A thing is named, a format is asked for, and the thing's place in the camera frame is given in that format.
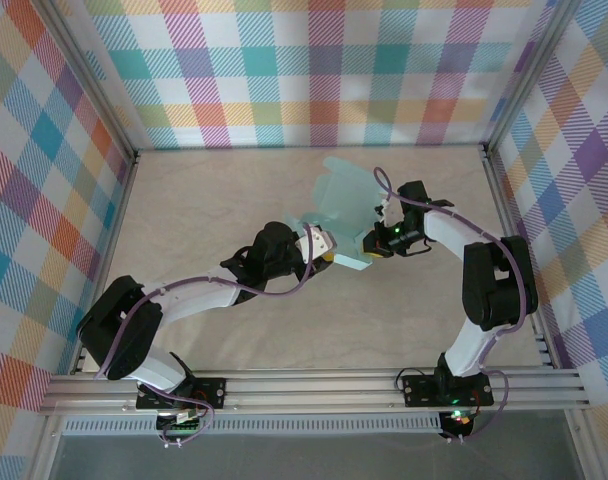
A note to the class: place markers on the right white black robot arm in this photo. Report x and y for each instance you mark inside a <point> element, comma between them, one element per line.
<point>469,350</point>

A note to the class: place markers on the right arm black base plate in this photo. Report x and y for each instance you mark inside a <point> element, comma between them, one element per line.
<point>419,392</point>

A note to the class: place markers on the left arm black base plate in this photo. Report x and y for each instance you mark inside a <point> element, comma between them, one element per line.
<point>214,392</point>

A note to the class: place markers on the aluminium frame post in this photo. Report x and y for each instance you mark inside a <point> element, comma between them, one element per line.
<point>529,75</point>
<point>91,80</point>

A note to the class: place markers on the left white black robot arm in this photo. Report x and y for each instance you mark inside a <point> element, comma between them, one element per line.
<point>199,300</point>

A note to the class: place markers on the aluminium table side rail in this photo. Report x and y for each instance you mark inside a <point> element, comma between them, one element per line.
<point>514,220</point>
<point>106,250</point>

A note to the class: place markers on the light teal paper box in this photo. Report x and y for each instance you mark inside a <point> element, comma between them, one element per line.
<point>344,200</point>

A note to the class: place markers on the wide aluminium base rail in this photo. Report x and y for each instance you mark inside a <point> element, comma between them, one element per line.
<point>309,392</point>

